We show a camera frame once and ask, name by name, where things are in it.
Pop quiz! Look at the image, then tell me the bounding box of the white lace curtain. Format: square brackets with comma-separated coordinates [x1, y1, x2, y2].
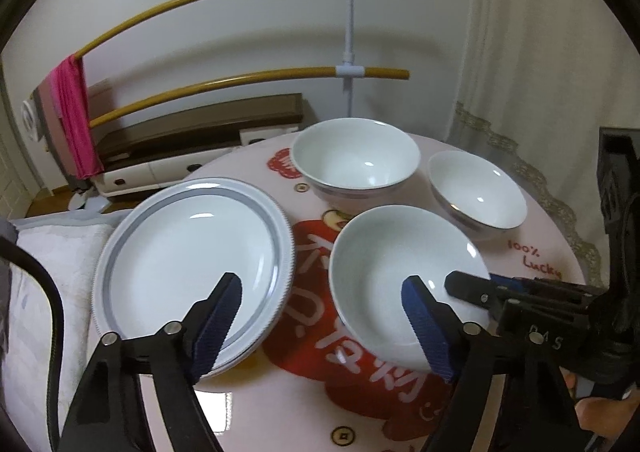
[448, 0, 639, 285]

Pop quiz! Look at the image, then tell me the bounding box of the shallow white bowl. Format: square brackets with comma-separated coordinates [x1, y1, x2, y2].
[329, 205, 489, 372]

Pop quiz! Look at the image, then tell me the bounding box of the right hand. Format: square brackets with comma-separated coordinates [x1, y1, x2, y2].
[575, 386, 639, 451]

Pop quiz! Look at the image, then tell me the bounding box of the brown low bench cabinet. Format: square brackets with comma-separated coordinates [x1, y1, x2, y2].
[92, 94, 314, 197]

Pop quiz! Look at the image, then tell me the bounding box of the white quilted bed cover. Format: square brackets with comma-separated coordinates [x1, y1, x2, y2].
[1, 214, 122, 451]

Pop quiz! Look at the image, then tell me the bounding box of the small white bowl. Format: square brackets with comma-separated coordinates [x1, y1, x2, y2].
[427, 150, 528, 240]

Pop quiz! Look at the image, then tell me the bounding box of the white bar stand post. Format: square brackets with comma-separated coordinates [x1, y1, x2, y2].
[336, 0, 364, 116]

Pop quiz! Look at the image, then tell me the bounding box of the white round fan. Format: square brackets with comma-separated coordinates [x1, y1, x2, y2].
[21, 99, 43, 142]

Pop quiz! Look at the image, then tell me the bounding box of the lower wooden ballet bar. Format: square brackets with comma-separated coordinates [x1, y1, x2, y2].
[89, 64, 410, 128]

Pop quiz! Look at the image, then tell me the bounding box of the large white bowl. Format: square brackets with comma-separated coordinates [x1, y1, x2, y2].
[290, 117, 421, 214]

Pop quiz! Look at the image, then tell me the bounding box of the pink hanging cloth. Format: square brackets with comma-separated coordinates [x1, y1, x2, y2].
[32, 55, 103, 187]

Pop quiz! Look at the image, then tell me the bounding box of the grey rimmed white plate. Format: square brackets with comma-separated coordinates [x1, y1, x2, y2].
[92, 178, 295, 376]

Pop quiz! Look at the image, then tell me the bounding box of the black cable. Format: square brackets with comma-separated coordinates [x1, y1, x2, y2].
[0, 235, 66, 452]

